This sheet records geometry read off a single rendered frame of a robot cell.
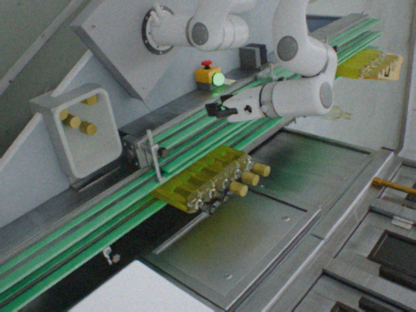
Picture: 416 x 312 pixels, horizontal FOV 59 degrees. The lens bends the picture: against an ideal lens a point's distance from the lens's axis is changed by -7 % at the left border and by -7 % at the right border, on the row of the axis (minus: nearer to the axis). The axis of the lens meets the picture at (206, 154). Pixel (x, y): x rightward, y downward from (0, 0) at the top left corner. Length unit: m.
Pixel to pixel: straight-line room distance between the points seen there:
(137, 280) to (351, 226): 0.65
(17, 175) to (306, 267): 0.84
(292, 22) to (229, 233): 0.69
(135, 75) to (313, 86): 0.63
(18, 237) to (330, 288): 0.84
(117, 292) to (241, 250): 0.36
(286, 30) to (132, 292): 0.76
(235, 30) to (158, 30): 0.27
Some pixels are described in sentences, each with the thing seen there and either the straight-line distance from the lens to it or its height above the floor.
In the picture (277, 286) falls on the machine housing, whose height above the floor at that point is 1.38.
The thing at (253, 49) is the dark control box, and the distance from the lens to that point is 1.62.
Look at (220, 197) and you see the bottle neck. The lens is 1.11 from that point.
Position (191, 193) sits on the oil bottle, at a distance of 1.11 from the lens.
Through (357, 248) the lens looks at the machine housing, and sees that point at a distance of 1.20.
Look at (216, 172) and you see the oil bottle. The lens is 1.19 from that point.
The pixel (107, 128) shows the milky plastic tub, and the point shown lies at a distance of 1.19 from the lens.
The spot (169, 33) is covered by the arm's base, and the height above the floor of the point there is 0.90.
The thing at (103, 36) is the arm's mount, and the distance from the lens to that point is 1.13.
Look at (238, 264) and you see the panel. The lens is 1.10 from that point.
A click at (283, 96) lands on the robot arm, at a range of 0.77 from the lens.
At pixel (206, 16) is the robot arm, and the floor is 1.11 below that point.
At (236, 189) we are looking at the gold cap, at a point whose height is 1.15.
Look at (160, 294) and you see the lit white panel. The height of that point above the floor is 1.15.
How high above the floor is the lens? 1.77
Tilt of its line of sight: 39 degrees down
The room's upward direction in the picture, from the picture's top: 109 degrees clockwise
